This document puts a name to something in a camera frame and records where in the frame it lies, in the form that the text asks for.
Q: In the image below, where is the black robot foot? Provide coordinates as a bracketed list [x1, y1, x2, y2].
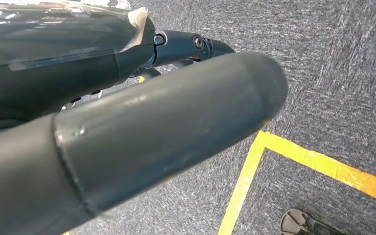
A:
[279, 208, 346, 235]

